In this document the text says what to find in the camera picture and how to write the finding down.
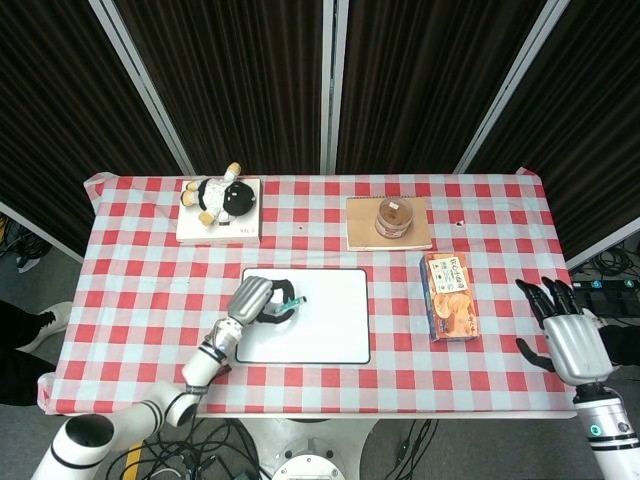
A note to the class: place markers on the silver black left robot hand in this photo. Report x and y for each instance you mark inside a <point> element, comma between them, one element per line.
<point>250,300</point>

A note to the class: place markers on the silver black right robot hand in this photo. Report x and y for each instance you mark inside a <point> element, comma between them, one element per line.
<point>575,345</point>

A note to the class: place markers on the green white whiteboard marker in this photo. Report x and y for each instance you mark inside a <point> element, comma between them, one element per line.
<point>295,303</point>

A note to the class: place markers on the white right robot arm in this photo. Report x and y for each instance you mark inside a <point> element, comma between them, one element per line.
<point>607,425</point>

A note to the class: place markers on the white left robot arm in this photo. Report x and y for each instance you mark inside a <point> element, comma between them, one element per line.
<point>200,365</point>

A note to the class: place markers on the black power strip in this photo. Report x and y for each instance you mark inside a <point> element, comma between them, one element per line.
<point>607,292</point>

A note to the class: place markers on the white flat cardboard box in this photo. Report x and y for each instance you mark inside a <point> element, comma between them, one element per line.
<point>240,232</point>

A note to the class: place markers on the black white plush doll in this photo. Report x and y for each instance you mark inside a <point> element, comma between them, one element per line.
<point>235,197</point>

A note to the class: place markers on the red white checkered tablecloth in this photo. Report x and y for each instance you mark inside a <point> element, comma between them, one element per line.
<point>320,390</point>

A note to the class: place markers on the brown kraft notebook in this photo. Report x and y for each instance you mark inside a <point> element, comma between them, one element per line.
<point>360,230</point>

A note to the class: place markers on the blue orange biscuit box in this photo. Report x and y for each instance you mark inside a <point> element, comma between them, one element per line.
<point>450,300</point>

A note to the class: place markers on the clear plastic snack jar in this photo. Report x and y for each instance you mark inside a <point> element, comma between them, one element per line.
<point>394,215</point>

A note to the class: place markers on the white sneaker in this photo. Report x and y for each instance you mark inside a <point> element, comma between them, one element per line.
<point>50,320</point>

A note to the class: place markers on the dark ribbed partition panel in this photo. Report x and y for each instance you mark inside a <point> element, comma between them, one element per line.
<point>590,125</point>
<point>430,85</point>
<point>60,100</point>
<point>235,85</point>

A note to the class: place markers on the black trouser leg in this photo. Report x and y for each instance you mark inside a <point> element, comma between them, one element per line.
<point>20,360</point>

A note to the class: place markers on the white board mat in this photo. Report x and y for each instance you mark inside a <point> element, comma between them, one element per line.
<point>330,320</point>

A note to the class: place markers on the silver low partition rail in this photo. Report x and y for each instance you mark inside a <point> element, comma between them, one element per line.
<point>45,232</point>
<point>605,247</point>

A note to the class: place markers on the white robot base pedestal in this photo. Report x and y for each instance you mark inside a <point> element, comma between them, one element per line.
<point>305,450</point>

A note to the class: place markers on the silver partition post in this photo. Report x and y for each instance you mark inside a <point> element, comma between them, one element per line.
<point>505,85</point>
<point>332,85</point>
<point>145,85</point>

